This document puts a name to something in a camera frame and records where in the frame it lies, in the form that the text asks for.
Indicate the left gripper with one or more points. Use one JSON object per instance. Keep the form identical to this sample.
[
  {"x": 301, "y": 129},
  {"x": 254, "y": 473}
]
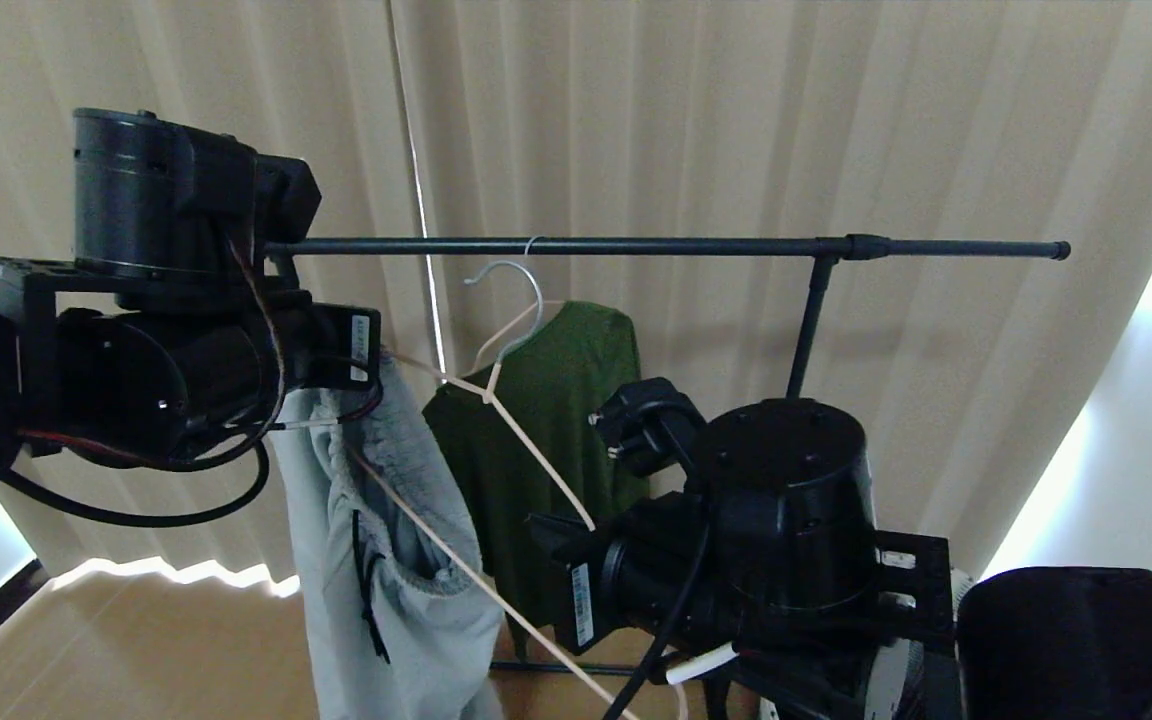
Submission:
[{"x": 186, "y": 380}]

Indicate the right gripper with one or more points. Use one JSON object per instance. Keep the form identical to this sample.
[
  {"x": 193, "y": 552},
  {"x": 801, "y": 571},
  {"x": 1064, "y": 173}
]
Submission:
[{"x": 636, "y": 580}]

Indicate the pink clothes hanger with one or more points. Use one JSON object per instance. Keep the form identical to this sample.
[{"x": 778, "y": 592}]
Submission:
[
  {"x": 511, "y": 325},
  {"x": 536, "y": 455}
]

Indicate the green printed shirt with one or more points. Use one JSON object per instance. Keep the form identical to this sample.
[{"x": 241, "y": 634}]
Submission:
[{"x": 556, "y": 400}]

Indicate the pale grey shorts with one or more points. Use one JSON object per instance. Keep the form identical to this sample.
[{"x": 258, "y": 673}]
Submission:
[{"x": 416, "y": 620}]

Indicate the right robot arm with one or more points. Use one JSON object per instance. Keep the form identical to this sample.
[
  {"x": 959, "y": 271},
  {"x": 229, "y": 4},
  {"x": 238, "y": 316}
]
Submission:
[{"x": 796, "y": 500}]

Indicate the black clothes rack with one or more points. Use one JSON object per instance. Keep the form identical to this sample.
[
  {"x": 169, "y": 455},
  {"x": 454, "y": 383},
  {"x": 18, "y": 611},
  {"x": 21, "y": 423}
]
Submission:
[{"x": 636, "y": 246}]

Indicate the beige curtain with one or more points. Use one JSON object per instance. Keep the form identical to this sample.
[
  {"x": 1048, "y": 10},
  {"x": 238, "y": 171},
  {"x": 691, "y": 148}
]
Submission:
[{"x": 736, "y": 120}]

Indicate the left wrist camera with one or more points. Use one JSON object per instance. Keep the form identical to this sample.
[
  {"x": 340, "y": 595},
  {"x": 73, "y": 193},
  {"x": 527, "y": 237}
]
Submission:
[{"x": 286, "y": 200}]

